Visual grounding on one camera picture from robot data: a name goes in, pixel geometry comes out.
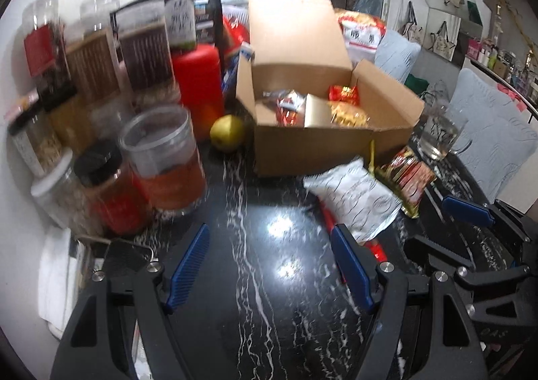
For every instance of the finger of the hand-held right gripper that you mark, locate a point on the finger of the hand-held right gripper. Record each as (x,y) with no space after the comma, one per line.
(441,256)
(466,210)

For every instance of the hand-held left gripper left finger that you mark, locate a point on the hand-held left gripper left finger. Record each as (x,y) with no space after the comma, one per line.
(189,268)

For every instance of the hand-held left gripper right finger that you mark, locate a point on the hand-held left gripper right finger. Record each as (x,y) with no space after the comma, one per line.
(351,273)

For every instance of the gold striped snack packet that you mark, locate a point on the gold striped snack packet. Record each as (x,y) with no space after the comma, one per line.
(410,178)

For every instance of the white patterned snack packet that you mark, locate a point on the white patterned snack packet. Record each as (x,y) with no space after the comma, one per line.
(357,199)

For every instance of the yellow lollipop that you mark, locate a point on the yellow lollipop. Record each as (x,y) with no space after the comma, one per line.
(372,157)

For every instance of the yellow snack packet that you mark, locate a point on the yellow snack packet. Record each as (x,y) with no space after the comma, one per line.
(349,115)

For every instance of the red gold patterned snack packet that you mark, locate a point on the red gold patterned snack packet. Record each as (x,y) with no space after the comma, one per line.
(344,95)

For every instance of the cardboard box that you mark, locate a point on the cardboard box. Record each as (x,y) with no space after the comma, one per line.
(302,40)

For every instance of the glass mug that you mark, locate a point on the glass mug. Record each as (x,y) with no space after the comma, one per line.
(439,136)

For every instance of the grey quilted chair cushion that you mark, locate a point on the grey quilted chair cushion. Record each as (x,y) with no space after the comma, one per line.
(395,54)
(500,132)

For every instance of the open clear plastic jar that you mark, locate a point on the open clear plastic jar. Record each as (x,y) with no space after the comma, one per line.
(168,170)

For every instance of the grey cloth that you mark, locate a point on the grey cloth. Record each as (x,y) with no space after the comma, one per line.
(437,92)

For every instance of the pink ribbon bows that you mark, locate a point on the pink ribbon bows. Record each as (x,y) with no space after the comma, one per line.
(512,96)

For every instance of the white folded tissues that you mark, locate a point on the white folded tissues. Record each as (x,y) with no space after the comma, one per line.
(59,279)

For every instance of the green cloth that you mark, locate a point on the green cloth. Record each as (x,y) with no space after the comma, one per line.
(416,84)

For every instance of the yellow pear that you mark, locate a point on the yellow pear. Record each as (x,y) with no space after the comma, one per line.
(227,134)

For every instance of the row of small bottles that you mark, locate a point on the row of small bottles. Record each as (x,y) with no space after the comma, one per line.
(504,65)

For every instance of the white lid jar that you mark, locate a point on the white lid jar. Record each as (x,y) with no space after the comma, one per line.
(54,199)

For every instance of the red canister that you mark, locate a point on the red canister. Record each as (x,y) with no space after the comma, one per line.
(197,90)

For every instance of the amber jar black lid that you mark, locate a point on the amber jar black lid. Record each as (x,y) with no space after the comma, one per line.
(71,119)

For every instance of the printed tote bag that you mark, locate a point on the printed tote bag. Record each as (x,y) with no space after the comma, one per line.
(411,27)

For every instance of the white red nut bag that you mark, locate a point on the white red nut bag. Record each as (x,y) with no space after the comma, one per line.
(363,42)

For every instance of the pink lid nut jar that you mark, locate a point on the pink lid nut jar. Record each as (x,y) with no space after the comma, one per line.
(33,140)

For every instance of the white blue tablet tube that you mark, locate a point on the white blue tablet tube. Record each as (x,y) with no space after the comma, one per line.
(235,69)

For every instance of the dried yellow branch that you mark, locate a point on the dried yellow branch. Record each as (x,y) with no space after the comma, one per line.
(508,2)

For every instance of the clear jar dark label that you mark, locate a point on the clear jar dark label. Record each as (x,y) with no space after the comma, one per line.
(145,56)

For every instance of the clear jar brown label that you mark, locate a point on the clear jar brown label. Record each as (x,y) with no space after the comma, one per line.
(92,69)

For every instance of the red yellow snack bag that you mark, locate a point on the red yellow snack bag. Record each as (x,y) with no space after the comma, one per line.
(357,15)

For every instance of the tall jar purple label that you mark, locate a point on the tall jar purple label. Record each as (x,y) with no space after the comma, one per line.
(178,19)

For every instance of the black printed pouch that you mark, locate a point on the black printed pouch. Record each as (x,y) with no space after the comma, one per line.
(208,14)

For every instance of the white plastic basket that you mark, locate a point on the white plastic basket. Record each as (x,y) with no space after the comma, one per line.
(233,10)

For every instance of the clear jar red label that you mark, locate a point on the clear jar red label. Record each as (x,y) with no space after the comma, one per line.
(42,44)

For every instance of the silver lid jar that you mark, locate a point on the silver lid jar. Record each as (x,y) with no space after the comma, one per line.
(98,6)

